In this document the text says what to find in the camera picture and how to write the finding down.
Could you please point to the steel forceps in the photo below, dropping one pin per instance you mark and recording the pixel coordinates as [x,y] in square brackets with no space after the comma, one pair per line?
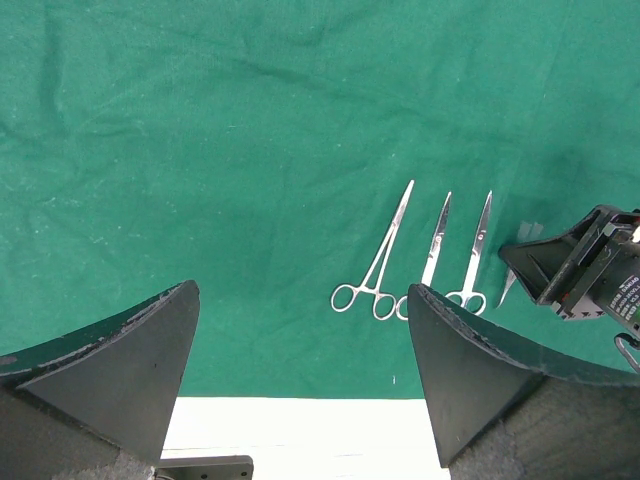
[383,303]
[467,297]

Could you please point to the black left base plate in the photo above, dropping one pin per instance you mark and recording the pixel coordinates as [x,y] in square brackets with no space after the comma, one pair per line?
[234,467]

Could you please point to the green surgical cloth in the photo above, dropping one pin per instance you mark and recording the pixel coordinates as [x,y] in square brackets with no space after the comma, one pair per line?
[260,149]

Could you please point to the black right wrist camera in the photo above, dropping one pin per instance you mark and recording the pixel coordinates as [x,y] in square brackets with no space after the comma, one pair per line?
[618,290]

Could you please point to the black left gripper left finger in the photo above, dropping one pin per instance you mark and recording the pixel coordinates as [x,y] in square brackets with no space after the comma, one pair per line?
[96,403]

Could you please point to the steel tweezers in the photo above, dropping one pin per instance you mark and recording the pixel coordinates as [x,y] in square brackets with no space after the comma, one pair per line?
[527,232]

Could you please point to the steel surgical scissors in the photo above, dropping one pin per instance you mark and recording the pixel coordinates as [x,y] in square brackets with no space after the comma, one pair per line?
[436,242]

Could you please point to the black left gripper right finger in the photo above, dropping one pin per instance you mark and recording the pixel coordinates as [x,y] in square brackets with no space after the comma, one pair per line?
[504,407]

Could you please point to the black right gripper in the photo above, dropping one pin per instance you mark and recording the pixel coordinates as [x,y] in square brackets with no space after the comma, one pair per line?
[563,271]

